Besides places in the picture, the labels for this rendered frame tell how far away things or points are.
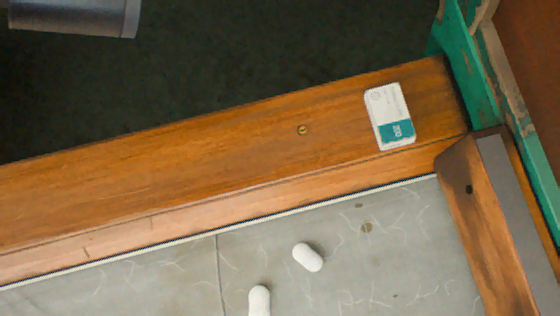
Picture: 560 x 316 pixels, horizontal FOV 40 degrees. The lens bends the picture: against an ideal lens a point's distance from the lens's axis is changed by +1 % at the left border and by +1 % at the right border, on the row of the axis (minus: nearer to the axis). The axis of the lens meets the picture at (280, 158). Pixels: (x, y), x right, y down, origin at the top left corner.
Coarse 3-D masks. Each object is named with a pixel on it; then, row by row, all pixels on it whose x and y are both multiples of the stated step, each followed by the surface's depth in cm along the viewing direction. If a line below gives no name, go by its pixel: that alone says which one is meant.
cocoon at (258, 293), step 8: (256, 288) 73; (264, 288) 73; (248, 296) 73; (256, 296) 72; (264, 296) 73; (256, 304) 72; (264, 304) 72; (248, 312) 73; (256, 312) 72; (264, 312) 72
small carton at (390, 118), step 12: (396, 84) 76; (372, 96) 76; (384, 96) 76; (396, 96) 76; (372, 108) 75; (384, 108) 75; (396, 108) 75; (372, 120) 76; (384, 120) 75; (396, 120) 75; (408, 120) 75; (384, 132) 75; (396, 132) 75; (408, 132) 75; (384, 144) 74; (396, 144) 75
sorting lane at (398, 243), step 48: (384, 192) 77; (432, 192) 77; (192, 240) 77; (240, 240) 76; (288, 240) 76; (336, 240) 76; (384, 240) 76; (432, 240) 76; (0, 288) 76; (48, 288) 76; (96, 288) 75; (144, 288) 75; (192, 288) 75; (240, 288) 75; (288, 288) 75; (336, 288) 74; (384, 288) 74; (432, 288) 74
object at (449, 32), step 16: (448, 0) 75; (448, 16) 76; (432, 32) 83; (448, 32) 78; (464, 32) 72; (432, 48) 84; (448, 48) 79; (464, 48) 73; (464, 64) 75; (480, 64) 71; (464, 80) 76; (480, 80) 71; (464, 96) 78; (480, 96) 72; (480, 112) 73; (496, 112) 69; (480, 128) 75
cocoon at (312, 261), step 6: (300, 246) 74; (306, 246) 74; (294, 252) 74; (300, 252) 74; (306, 252) 74; (312, 252) 74; (294, 258) 75; (300, 258) 74; (306, 258) 74; (312, 258) 74; (318, 258) 74; (306, 264) 74; (312, 264) 74; (318, 264) 74; (312, 270) 74; (318, 270) 74
